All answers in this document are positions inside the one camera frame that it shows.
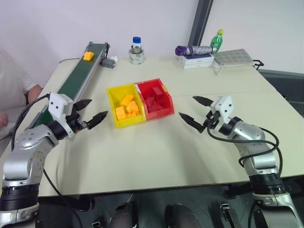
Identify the grey plastic box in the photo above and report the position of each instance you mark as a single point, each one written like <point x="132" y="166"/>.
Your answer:
<point x="108" y="63"/>

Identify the white bottle with blue cap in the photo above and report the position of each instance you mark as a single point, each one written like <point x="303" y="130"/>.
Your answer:
<point x="136" y="42"/>

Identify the grey checked flat case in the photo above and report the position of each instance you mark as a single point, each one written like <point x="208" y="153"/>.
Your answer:
<point x="234" y="57"/>

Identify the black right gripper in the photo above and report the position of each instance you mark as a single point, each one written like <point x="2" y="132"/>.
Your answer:
<point x="212" y="120"/>

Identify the clear packing tape roll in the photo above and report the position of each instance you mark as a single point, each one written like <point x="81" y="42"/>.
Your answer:
<point x="137" y="58"/>

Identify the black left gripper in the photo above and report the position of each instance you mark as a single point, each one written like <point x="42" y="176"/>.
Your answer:
<point x="74" y="122"/>

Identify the yellow plastic bin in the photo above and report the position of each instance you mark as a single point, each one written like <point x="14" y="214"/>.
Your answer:
<point x="114" y="95"/>

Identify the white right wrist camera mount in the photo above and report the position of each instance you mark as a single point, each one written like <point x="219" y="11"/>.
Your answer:
<point x="224" y="107"/>

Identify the purple grey folded umbrella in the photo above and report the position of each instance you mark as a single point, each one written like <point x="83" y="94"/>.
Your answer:
<point x="194" y="50"/>

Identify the white and blue box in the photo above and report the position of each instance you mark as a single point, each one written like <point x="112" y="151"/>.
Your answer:
<point x="198" y="61"/>

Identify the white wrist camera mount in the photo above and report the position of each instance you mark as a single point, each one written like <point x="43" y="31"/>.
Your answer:
<point x="57" y="104"/>
<point x="224" y="107"/>

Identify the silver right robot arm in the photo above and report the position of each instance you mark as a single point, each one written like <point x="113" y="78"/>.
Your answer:
<point x="256" y="152"/>

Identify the dark grey wall pillar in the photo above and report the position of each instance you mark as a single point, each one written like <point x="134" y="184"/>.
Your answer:
<point x="200" y="21"/>

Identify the red toy brick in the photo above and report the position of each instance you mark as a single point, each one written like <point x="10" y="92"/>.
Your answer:
<point x="158" y="91"/>
<point x="150" y="101"/>

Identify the person's bare hand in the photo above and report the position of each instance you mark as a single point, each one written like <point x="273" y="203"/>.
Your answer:
<point x="3" y="120"/>

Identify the green conveyor belt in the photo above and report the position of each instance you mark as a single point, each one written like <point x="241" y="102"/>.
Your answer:
<point x="76" y="76"/>

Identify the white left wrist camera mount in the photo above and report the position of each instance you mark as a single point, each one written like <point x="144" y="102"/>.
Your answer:
<point x="57" y="104"/>

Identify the green plastic bottle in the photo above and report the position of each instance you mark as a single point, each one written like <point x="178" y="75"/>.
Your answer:
<point x="216" y="41"/>

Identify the person in white shirt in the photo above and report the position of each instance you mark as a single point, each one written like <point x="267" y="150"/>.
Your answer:
<point x="12" y="80"/>

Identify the red plastic bin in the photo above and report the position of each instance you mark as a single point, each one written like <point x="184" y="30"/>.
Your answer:
<point x="167" y="99"/>

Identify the yellow toy brick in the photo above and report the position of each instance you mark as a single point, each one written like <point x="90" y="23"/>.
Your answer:
<point x="88" y="56"/>
<point x="131" y="114"/>
<point x="127" y="99"/>
<point x="133" y="107"/>
<point x="120" y="113"/>

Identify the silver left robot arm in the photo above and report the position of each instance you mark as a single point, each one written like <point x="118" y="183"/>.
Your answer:
<point x="21" y="156"/>

